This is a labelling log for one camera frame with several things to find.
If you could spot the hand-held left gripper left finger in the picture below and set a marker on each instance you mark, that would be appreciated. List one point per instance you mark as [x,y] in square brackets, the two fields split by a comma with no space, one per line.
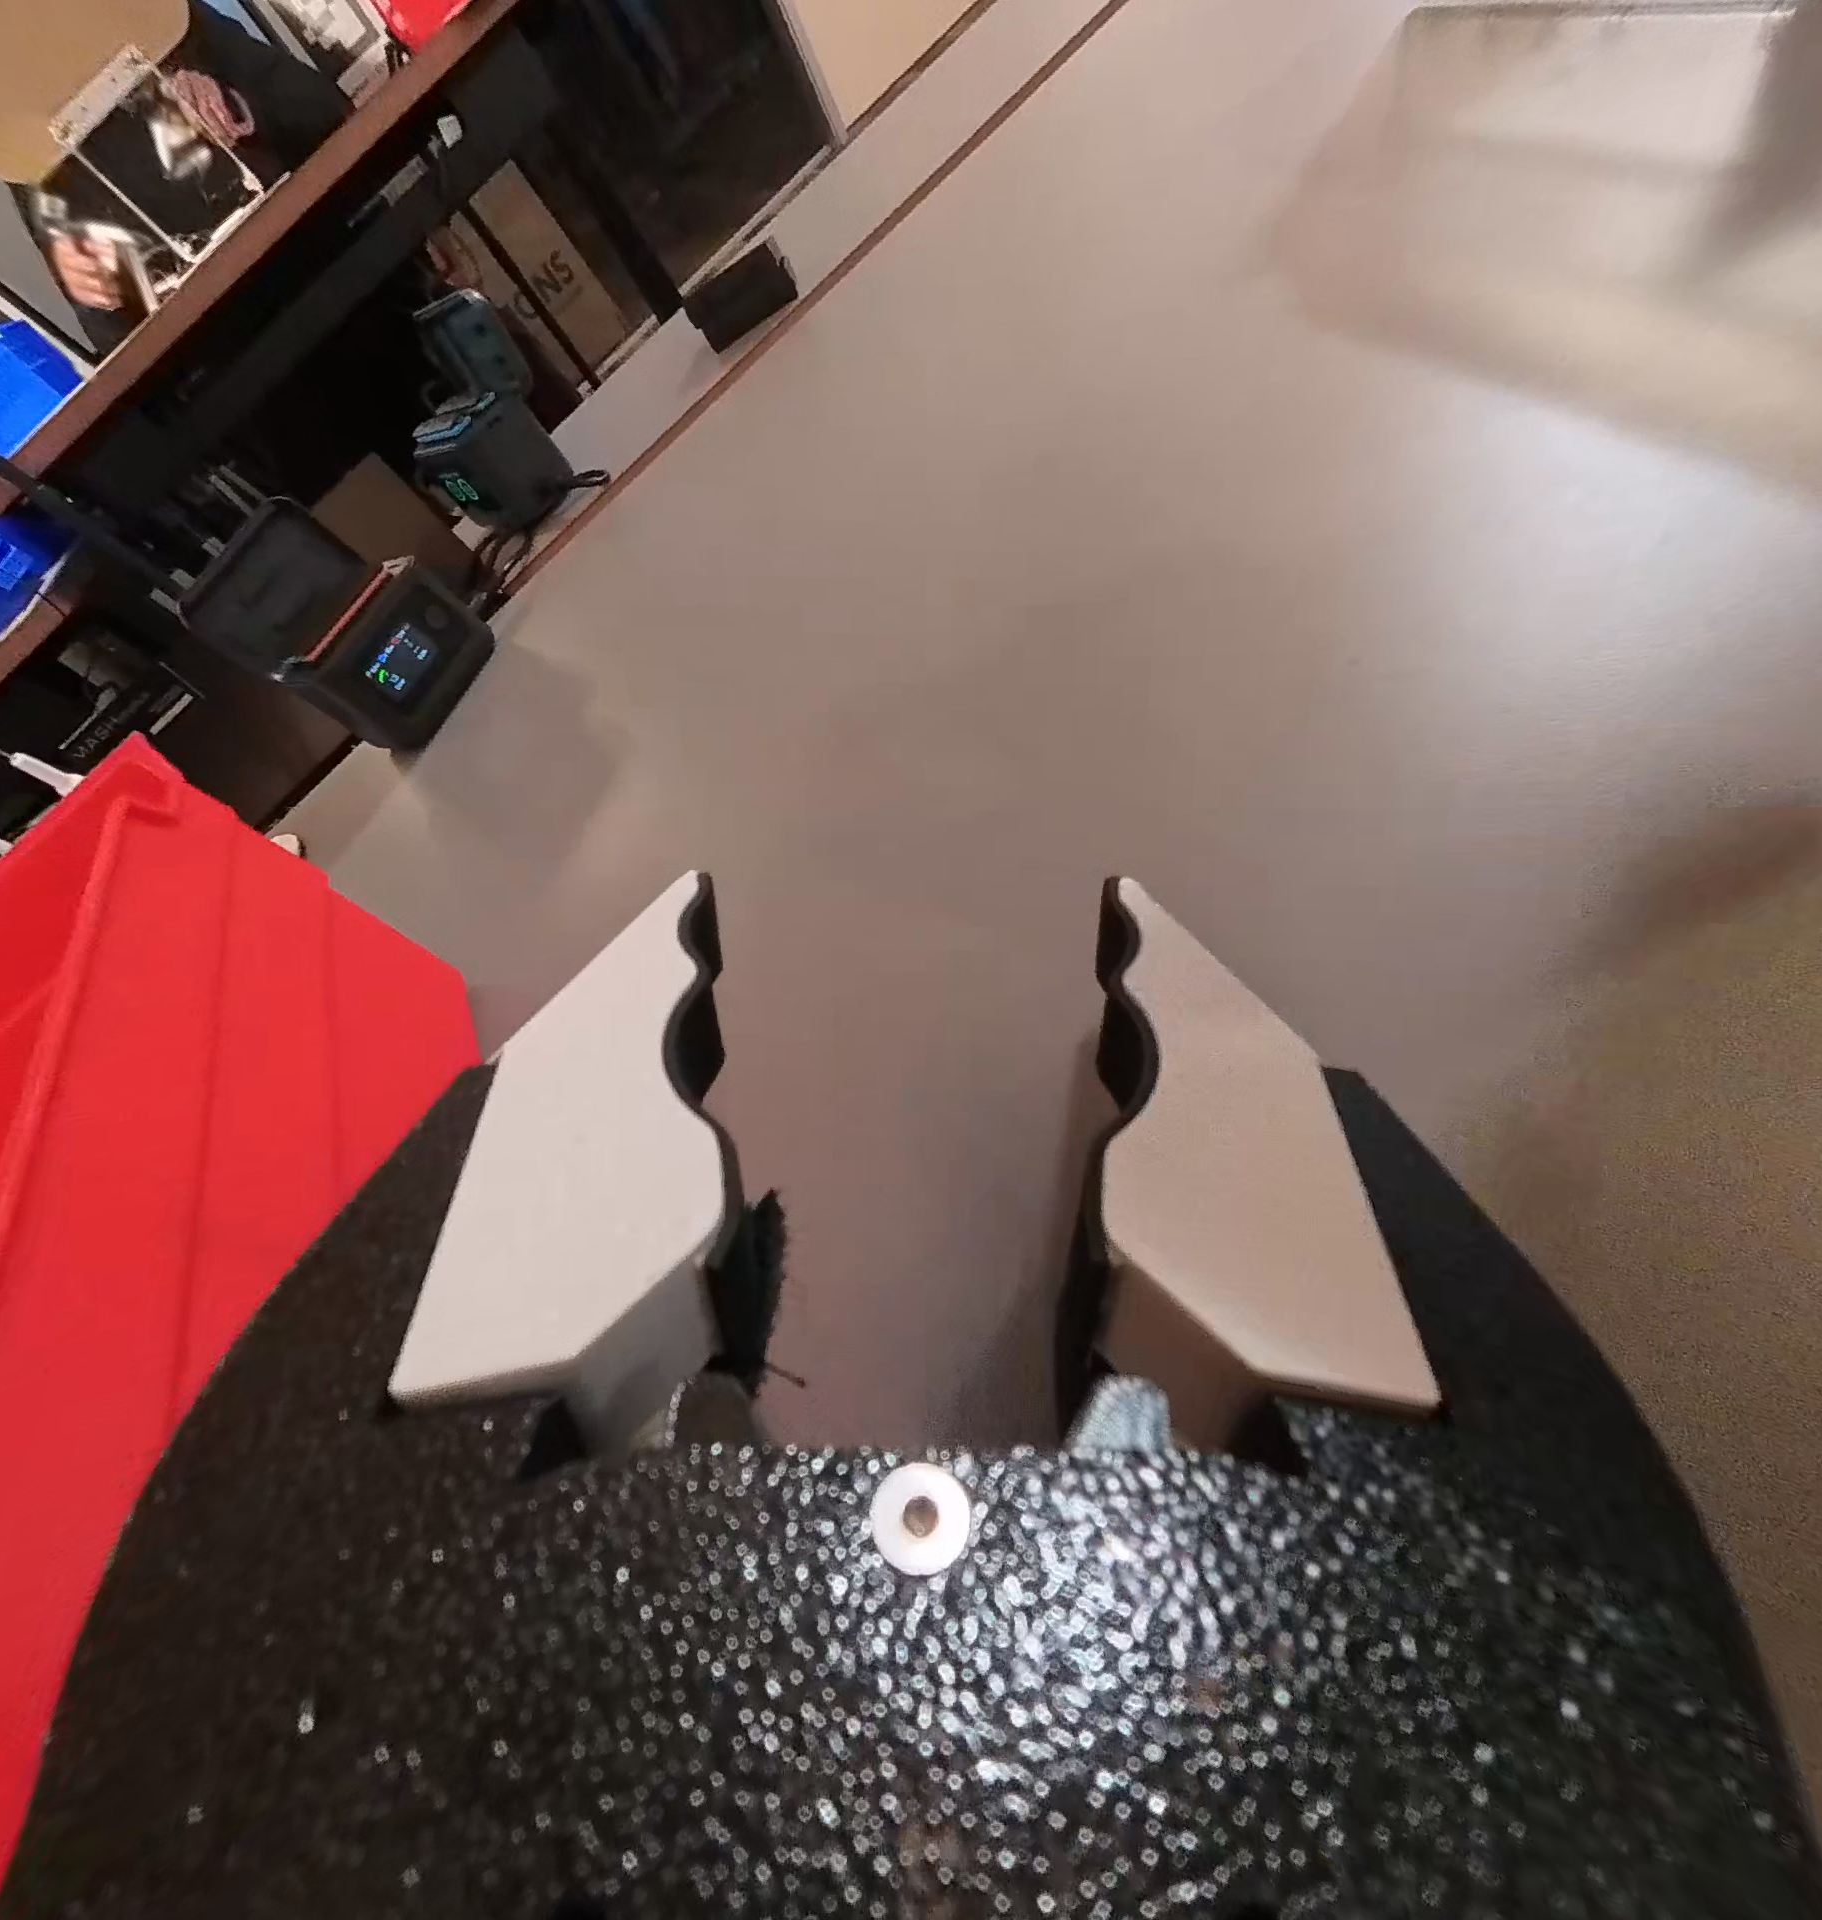
[582,1170]

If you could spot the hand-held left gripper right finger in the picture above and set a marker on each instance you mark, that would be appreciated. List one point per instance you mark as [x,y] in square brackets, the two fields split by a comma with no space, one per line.
[1241,1200]

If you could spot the stacked red plastic bins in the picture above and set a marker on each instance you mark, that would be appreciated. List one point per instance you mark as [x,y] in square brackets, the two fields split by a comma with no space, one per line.
[131,1126]

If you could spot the plain cardboard box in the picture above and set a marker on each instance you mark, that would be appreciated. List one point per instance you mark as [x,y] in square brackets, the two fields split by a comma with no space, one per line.
[386,510]

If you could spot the dark teal power station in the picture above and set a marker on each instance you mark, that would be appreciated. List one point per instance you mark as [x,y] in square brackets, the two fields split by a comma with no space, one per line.
[491,456]
[477,336]

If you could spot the black light stand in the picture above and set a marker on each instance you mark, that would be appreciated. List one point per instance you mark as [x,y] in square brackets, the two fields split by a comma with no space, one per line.
[41,487]

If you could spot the printed cardboard box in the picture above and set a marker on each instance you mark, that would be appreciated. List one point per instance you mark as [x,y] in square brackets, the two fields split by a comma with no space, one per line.
[551,285]

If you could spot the small black box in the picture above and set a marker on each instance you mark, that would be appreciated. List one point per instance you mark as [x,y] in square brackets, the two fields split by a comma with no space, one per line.
[739,292]

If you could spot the clear acrylic panel stand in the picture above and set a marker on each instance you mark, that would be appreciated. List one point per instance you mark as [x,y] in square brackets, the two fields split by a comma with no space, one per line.
[162,166]

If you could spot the rounded wooden panel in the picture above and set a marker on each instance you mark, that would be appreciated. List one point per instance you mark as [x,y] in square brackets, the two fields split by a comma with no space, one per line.
[56,75]

